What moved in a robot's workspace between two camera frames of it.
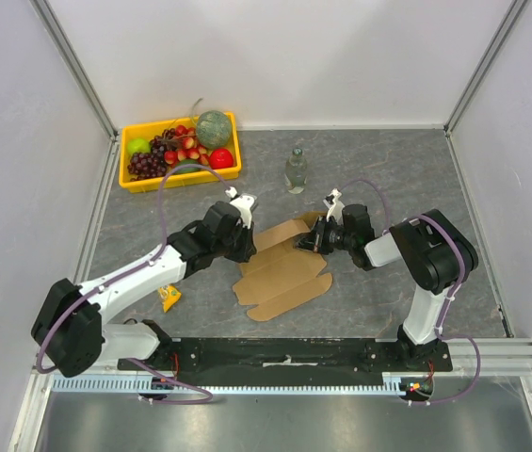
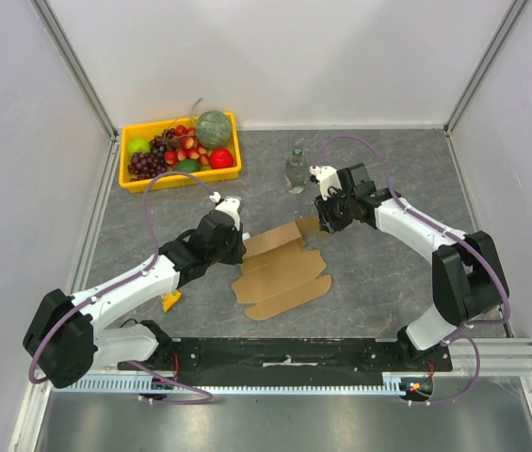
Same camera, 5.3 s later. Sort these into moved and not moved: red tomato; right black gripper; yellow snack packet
Moved: right black gripper
Not moved: yellow snack packet; red tomato
